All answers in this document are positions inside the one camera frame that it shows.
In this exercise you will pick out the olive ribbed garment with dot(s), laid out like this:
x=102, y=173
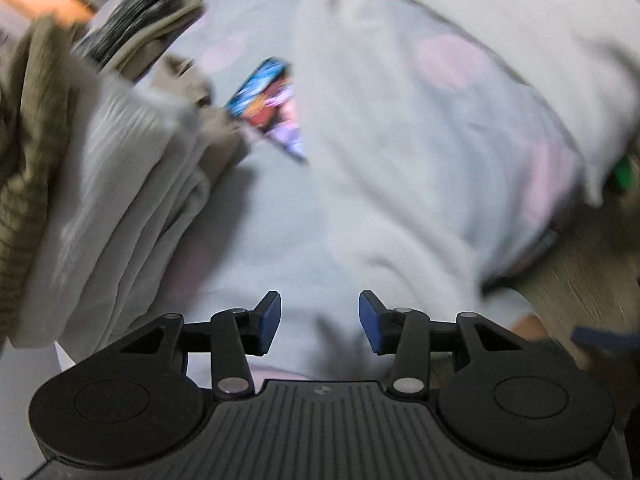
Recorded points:
x=35, y=160

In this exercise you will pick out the smartphone with lit screen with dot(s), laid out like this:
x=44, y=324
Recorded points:
x=267, y=105

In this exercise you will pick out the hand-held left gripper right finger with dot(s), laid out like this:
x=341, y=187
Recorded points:
x=371, y=322

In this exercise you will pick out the pale cream garment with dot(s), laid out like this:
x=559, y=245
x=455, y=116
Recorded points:
x=125, y=200

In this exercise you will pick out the green object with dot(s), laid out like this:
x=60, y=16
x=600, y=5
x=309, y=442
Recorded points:
x=622, y=175

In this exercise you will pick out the bed with dotted grey sheet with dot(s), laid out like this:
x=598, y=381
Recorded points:
x=320, y=220

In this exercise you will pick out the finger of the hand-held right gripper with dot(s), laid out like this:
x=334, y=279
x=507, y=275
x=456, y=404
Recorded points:
x=610, y=344

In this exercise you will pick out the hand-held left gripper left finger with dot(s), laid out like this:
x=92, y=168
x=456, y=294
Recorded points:
x=269, y=322

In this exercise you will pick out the white sweater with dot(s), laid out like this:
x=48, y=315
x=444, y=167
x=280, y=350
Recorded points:
x=550, y=60

